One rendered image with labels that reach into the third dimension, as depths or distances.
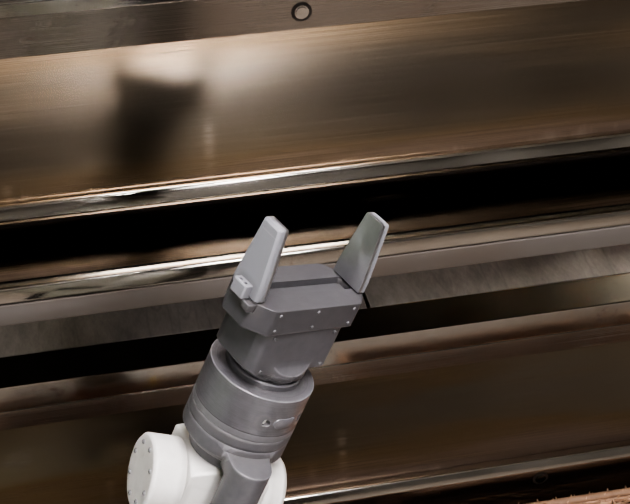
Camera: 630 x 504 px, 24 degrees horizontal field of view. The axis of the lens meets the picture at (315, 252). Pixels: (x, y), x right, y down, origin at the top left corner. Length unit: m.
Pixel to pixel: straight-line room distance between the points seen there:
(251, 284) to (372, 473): 0.96
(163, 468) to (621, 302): 0.94
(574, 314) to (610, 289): 0.07
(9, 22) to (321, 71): 0.35
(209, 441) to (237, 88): 0.58
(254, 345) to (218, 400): 0.06
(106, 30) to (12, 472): 0.65
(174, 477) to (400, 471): 0.87
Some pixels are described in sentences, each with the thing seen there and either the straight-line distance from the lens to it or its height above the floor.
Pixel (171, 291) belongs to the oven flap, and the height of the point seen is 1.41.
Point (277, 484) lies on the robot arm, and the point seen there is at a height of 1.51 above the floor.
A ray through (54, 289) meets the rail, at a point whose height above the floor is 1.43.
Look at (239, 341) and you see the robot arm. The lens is 1.11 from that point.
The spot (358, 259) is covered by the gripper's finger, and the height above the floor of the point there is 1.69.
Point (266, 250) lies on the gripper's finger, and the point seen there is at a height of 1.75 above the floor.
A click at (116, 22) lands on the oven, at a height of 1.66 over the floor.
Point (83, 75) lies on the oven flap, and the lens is 1.62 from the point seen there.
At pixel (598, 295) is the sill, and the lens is 1.97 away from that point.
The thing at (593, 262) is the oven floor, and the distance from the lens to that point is 2.03.
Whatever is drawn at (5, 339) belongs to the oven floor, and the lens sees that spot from 1.91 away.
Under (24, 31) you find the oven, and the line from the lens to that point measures 1.56.
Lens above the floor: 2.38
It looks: 36 degrees down
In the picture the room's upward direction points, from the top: straight up
